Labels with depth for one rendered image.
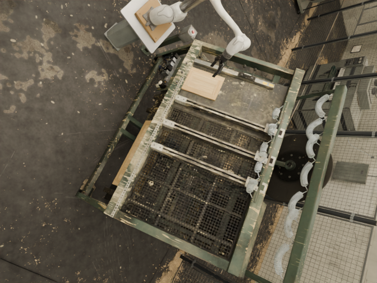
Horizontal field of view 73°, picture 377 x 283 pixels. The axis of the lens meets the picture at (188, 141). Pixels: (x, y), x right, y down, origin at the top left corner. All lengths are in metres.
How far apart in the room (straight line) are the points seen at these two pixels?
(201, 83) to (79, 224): 2.21
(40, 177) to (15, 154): 0.34
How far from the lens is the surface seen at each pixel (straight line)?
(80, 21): 3.46
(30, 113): 3.11
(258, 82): 2.99
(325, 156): 2.79
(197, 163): 2.52
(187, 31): 3.08
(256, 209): 2.44
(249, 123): 2.72
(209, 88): 2.90
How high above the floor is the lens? 3.04
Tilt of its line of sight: 46 degrees down
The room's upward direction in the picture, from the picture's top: 94 degrees clockwise
